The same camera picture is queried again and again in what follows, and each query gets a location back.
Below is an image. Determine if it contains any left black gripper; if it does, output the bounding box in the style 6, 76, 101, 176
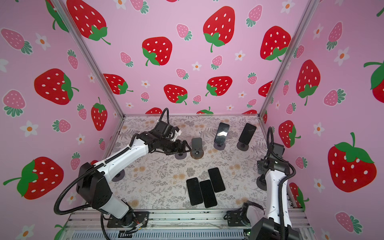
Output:
160, 139, 193, 155

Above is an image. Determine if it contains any grey stand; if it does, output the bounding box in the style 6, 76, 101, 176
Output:
175, 153, 187, 160
214, 142, 226, 151
112, 170, 125, 182

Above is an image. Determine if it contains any reflective phone blue edge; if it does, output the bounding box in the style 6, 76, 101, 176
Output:
214, 123, 230, 145

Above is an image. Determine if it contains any black phone wood stand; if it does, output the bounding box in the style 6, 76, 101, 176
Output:
200, 180, 218, 208

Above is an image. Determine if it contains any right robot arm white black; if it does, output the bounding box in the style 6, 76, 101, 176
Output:
245, 154, 300, 240

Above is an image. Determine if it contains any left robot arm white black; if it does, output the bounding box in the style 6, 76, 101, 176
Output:
76, 132, 192, 226

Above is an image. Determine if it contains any dark stand far right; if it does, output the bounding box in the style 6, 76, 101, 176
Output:
237, 142, 249, 152

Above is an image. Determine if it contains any grey stand under reflective phone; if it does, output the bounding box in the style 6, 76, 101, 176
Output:
214, 142, 226, 151

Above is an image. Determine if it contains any white vent grille strip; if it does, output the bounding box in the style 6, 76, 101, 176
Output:
70, 229, 247, 240

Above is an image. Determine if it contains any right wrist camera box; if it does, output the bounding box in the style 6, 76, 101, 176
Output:
272, 143, 285, 158

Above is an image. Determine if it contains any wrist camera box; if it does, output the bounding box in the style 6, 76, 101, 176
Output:
153, 121, 182, 142
272, 143, 285, 158

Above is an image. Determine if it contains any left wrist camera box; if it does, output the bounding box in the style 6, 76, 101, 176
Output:
153, 121, 182, 142

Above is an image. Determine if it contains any dark stand near right wall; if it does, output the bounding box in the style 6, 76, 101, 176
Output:
257, 175, 267, 191

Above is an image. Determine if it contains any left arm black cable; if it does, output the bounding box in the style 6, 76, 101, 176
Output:
53, 107, 170, 240

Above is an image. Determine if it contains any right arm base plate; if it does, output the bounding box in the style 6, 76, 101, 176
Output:
224, 209, 250, 227

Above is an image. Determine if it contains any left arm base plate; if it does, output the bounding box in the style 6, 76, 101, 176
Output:
107, 211, 150, 229

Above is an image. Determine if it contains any aluminium front rail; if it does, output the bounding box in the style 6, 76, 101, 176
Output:
64, 208, 310, 231

